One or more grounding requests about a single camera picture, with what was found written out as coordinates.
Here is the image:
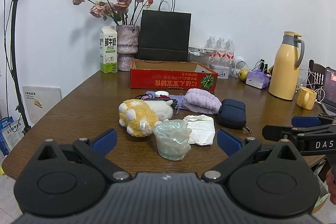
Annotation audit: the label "dark wooden chair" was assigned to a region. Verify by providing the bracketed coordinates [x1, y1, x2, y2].
[308, 59, 328, 101]

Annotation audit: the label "black hair tie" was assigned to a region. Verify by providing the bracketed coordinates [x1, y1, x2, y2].
[135, 93, 155, 102]

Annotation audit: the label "red cardboard box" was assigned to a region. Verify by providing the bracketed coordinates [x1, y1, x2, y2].
[130, 59, 218, 90]

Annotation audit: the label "green and white milk carton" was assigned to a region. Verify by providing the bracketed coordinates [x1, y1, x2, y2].
[99, 26, 118, 74]

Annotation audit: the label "purple mesh pouch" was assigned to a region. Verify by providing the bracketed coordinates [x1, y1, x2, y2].
[146, 91, 188, 111]

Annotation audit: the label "blue and white box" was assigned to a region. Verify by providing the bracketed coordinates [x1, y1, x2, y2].
[0, 116, 25, 156]

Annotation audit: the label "laptop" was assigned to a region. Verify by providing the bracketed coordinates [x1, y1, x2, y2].
[321, 67, 336, 115]

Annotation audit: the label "clear plastic bag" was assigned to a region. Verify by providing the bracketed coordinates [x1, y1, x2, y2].
[154, 119, 193, 161]

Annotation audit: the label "yellow mug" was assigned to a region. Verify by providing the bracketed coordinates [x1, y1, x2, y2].
[296, 86, 318, 110]

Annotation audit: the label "yellow thermos jug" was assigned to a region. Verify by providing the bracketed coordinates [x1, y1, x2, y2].
[268, 31, 305, 101]

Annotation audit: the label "white round device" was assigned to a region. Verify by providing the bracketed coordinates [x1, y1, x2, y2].
[232, 56, 247, 69]

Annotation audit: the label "white board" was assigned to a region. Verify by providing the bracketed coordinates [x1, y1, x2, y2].
[22, 86, 62, 125]

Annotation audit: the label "white cables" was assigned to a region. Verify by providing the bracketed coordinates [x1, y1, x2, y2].
[297, 65, 326, 104]

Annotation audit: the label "flat white box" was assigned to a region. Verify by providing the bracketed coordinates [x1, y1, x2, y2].
[188, 46, 210, 54]

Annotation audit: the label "white cloth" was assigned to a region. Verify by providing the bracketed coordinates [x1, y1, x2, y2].
[183, 114, 216, 146]

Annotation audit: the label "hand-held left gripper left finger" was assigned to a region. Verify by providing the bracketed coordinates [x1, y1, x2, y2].
[37, 129, 132, 184]

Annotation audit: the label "navy zip case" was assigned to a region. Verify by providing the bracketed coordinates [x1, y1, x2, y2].
[216, 98, 251, 132]

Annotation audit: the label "purple fluffy headband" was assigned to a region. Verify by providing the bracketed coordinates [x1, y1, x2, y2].
[183, 88, 222, 115]

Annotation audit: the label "purple tissue pack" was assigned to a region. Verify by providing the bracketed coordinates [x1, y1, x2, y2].
[246, 69, 271, 90]

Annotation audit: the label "silver tin box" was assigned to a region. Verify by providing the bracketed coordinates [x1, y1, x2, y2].
[209, 64, 233, 79]

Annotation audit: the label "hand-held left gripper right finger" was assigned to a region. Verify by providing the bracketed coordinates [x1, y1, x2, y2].
[202, 128, 298, 184]

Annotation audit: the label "black light stand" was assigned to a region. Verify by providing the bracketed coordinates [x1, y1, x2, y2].
[5, 0, 32, 135]

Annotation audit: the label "yellow and white plush toy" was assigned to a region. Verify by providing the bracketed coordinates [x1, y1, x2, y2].
[118, 99, 174, 138]

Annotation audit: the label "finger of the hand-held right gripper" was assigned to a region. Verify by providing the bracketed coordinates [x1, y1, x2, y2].
[262, 124, 336, 141]
[292, 116, 336, 127]

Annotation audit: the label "black paper bag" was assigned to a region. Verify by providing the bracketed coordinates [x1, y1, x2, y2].
[137, 0, 192, 62]

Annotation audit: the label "person's right hand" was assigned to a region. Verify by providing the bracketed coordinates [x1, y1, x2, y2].
[326, 169, 336, 205]

